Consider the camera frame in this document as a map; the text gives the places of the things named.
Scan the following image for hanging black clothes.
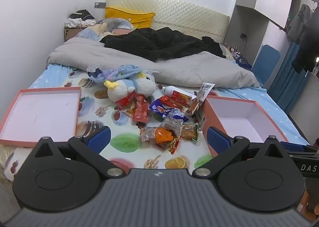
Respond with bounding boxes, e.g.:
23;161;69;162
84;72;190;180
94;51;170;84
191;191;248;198
291;5;319;73

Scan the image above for black coat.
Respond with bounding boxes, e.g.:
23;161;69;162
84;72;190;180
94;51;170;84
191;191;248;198
100;27;207;62

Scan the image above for yellow red-label bean packet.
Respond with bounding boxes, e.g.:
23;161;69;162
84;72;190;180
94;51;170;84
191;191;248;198
172;90;197;105

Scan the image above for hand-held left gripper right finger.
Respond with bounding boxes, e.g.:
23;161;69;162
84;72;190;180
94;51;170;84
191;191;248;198
192;126;287;180

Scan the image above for blue curtain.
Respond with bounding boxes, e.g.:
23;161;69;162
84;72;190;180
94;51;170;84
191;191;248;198
268;40;319;118

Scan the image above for black white printed packet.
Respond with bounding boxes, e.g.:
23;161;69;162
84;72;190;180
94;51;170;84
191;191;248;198
197;82;216;101

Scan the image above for cream quilted headboard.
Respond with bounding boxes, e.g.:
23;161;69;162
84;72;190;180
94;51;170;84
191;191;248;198
106;0;230;44

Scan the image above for black garment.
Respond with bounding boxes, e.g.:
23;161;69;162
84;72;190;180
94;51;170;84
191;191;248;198
202;36;226;58

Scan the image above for crumpled blue plastic bag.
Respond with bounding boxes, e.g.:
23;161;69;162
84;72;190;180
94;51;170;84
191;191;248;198
87;64;160;84

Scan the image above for pile of snack packets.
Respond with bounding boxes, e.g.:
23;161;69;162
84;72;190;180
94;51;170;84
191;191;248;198
115;91;207;155

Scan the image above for brown cardboard carton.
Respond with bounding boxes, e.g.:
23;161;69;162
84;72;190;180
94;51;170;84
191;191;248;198
64;26;85;42

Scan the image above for orange cardboard box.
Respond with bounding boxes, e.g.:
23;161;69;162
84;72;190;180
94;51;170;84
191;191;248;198
201;95;289;158

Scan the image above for blue chair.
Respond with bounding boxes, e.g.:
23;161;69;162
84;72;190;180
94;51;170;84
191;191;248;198
250;44;281;86

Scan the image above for grey duvet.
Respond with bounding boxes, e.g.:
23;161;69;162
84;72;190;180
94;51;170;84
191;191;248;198
47;37;261;89

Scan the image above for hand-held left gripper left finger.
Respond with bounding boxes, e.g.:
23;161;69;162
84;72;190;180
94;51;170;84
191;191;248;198
33;126;129;180

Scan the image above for person's right hand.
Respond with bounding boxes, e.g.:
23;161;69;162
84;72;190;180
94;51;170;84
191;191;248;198
298;189;319;222

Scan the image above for fruit printed bedsheet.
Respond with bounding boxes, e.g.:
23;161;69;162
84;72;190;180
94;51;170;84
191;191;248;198
4;64;311;183

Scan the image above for hanging grey jacket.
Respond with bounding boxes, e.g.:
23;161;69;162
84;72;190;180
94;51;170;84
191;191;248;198
287;4;313;43

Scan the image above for cartoon printed blanket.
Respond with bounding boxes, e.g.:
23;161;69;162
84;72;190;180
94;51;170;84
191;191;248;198
76;18;135;40

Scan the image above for white and blue plush toy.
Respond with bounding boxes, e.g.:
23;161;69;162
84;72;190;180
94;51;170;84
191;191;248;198
103;71;157;108

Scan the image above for beige pillow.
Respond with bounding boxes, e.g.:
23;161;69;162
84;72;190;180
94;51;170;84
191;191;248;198
219;44;236;61

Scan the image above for pink cardboard box lid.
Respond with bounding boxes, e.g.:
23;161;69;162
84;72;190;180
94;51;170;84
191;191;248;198
0;87;82;148

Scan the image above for yellow pillow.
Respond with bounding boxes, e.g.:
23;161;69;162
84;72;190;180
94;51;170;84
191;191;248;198
105;6;156;28

